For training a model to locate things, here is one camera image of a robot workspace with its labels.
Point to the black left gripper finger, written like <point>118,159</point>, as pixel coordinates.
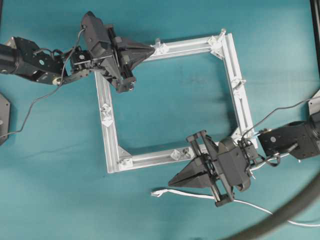
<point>123,43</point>
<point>132,58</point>

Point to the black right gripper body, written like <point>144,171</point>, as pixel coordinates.
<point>202,144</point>

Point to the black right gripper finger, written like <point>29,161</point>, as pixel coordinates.
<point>195,167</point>
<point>200,181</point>

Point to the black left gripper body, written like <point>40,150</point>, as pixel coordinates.
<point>122,81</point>

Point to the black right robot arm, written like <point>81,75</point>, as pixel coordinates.
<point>300,139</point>

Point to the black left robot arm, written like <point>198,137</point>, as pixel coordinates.
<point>24,58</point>

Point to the clear pin top middle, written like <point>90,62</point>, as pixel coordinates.
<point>157,43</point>

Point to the clear pin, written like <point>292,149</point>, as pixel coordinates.
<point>222,34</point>
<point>157,43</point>

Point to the clear pin top right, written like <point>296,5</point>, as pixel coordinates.
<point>222,34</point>

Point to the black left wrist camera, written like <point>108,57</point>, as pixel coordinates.
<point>97,36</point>

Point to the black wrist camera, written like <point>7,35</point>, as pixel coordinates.
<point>233,164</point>
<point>97,36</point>

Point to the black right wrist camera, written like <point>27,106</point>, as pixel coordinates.
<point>233,164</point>

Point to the square aluminium extrusion frame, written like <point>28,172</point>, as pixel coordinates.
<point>118,159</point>

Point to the black vertical frame post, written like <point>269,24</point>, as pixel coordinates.
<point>315,13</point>

